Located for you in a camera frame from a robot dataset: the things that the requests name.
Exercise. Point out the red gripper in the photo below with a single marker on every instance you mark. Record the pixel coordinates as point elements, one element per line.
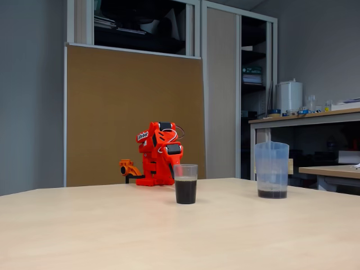
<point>175,158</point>

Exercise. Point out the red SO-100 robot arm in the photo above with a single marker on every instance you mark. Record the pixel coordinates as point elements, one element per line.
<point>156,168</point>

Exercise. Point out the clear plastic cup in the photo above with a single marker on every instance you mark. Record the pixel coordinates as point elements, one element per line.
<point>185,191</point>

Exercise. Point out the orange table clamp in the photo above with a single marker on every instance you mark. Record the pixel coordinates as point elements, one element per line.
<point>130,168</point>

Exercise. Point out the brown pin board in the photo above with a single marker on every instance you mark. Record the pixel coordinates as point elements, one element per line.
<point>112,112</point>

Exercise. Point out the grey metal storage cabinet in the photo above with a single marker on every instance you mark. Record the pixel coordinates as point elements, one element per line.
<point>222,56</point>

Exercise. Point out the white cylindrical appliance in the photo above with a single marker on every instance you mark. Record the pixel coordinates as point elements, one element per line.
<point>289,97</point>

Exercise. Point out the wooden top workbench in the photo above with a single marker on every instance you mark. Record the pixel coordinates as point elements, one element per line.
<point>309,116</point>

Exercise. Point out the tall clear glass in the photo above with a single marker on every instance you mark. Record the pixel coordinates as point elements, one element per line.
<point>310,102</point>

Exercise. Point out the low wooden top table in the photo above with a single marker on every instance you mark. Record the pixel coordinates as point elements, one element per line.
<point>329,170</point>

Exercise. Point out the small clear jar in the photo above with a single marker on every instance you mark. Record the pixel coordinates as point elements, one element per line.
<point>327,106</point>

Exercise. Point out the white storage box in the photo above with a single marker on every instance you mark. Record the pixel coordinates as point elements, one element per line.
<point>350,157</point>

